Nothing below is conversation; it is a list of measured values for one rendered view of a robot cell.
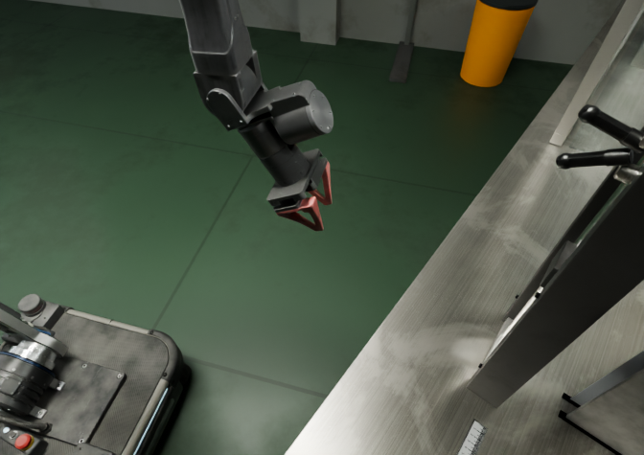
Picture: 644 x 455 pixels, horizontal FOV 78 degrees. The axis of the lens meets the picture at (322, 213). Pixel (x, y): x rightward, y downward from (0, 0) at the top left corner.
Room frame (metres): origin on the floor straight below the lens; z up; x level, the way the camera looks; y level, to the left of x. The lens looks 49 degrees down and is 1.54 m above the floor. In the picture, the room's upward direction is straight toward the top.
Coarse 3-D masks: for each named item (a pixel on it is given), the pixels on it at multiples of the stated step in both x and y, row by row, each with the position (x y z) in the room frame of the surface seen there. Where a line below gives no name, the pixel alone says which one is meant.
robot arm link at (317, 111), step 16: (304, 80) 0.46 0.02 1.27; (208, 96) 0.43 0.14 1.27; (224, 96) 0.42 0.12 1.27; (256, 96) 0.48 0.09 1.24; (272, 96) 0.45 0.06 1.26; (288, 96) 0.43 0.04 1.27; (304, 96) 0.42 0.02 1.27; (320, 96) 0.45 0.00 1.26; (224, 112) 0.43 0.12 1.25; (240, 112) 0.42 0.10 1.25; (256, 112) 0.43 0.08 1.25; (272, 112) 0.43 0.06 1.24; (288, 112) 0.43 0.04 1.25; (304, 112) 0.42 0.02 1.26; (320, 112) 0.43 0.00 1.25; (288, 128) 0.42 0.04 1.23; (304, 128) 0.41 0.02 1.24; (320, 128) 0.41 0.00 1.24; (288, 144) 0.42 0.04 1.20
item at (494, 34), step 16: (480, 0) 2.67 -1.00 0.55; (496, 0) 2.62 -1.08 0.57; (512, 0) 2.62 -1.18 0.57; (528, 0) 2.62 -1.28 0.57; (480, 16) 2.64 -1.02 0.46; (496, 16) 2.56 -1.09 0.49; (512, 16) 2.53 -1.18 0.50; (528, 16) 2.58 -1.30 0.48; (480, 32) 2.61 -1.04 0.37; (496, 32) 2.55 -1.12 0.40; (512, 32) 2.54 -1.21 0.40; (480, 48) 2.59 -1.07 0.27; (496, 48) 2.55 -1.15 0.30; (512, 48) 2.56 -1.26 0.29; (464, 64) 2.69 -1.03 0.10; (480, 64) 2.58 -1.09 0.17; (496, 64) 2.55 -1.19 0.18; (480, 80) 2.57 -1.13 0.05; (496, 80) 2.57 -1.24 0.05
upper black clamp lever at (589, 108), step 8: (584, 112) 0.25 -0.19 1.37; (592, 112) 0.24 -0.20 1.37; (600, 112) 0.24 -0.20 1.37; (584, 120) 0.24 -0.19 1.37; (592, 120) 0.24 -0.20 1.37; (600, 120) 0.24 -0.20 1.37; (608, 120) 0.24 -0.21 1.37; (616, 120) 0.24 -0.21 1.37; (600, 128) 0.24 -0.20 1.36; (608, 128) 0.23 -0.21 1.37; (616, 128) 0.23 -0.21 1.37; (624, 128) 0.23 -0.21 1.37; (632, 128) 0.23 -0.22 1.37; (616, 136) 0.23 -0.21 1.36; (624, 136) 0.23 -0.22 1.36; (632, 136) 0.22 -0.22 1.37; (640, 136) 0.22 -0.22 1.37; (624, 144) 0.23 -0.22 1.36; (632, 144) 0.22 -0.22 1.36; (640, 152) 0.22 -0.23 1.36
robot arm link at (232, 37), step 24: (192, 0) 0.44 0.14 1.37; (216, 0) 0.44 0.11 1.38; (192, 24) 0.44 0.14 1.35; (216, 24) 0.44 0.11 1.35; (240, 24) 0.46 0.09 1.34; (192, 48) 0.44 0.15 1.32; (216, 48) 0.43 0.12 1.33; (240, 48) 0.45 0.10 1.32; (216, 72) 0.43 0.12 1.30; (240, 72) 0.44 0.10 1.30; (240, 96) 0.43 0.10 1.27
